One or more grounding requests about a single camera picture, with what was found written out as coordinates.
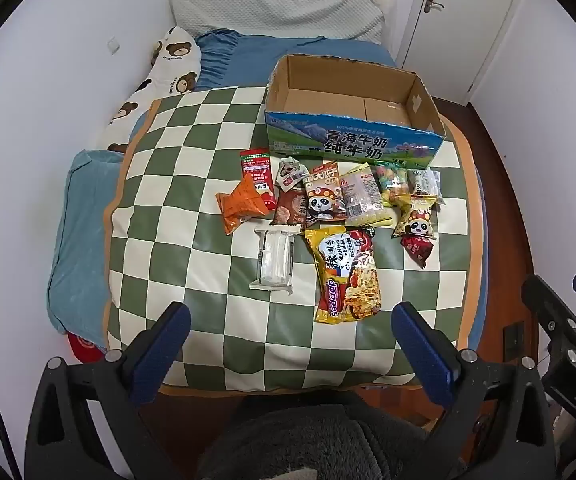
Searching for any dark floor outlet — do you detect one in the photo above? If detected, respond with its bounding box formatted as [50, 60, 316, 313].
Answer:
[502, 322, 526, 361]

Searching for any small white brown packet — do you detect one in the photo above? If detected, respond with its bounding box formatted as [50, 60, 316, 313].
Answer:
[274, 156, 309, 193]

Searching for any panda print seed packet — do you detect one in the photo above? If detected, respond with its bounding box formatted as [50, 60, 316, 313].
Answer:
[302, 161, 349, 228]

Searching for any brown snack packet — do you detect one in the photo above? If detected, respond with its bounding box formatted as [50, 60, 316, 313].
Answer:
[274, 187, 309, 227]

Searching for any clear white snack packet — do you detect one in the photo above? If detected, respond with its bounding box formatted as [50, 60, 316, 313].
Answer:
[249, 226, 301, 293]

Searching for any bear print pillow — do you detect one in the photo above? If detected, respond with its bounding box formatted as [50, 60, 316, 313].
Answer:
[98, 26, 203, 153]

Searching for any colourful candy ball packet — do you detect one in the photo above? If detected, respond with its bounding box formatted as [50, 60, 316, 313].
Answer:
[372, 162, 413, 208]

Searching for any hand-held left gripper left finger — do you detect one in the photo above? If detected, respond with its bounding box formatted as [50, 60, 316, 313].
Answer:
[25, 301, 192, 480]

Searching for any silver snack packet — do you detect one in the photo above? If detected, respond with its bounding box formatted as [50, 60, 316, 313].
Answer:
[408, 169, 446, 206]

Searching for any small dark red packet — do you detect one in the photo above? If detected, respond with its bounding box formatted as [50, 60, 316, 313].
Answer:
[400, 234, 435, 270]

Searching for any yellow instant noodle packet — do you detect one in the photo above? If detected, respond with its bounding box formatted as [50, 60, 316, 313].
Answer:
[304, 226, 383, 323]

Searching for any cardboard box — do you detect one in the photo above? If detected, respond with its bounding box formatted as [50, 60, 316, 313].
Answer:
[264, 54, 448, 168]

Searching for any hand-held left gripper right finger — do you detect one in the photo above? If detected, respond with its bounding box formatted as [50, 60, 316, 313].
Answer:
[392, 301, 555, 480]

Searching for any red snack packet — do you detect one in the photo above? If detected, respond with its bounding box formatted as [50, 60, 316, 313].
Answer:
[239, 147, 275, 211]

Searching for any white door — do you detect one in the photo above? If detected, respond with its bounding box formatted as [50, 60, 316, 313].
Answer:
[403, 0, 526, 106]

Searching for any clear yellow cracker packet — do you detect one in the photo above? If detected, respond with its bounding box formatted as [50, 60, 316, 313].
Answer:
[340, 167, 393, 227]

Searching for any green white checkered blanket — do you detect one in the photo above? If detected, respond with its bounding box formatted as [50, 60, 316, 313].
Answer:
[102, 85, 491, 396]

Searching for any small yellow panda packet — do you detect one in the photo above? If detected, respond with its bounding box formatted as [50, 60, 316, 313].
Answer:
[394, 197, 436, 240]

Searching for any grey white textured pillow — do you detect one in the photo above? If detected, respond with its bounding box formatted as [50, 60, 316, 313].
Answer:
[169, 0, 386, 46]

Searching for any blue bedsheet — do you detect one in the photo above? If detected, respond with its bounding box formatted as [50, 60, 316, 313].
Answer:
[195, 29, 399, 92]

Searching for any grey fleece clothing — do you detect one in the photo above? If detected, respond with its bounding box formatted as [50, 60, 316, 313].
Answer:
[195, 392, 469, 480]

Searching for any orange snack packet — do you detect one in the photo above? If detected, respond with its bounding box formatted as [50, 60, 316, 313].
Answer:
[216, 176, 270, 236]

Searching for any red round cushion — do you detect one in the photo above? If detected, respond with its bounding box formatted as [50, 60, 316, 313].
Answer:
[66, 331, 108, 365]

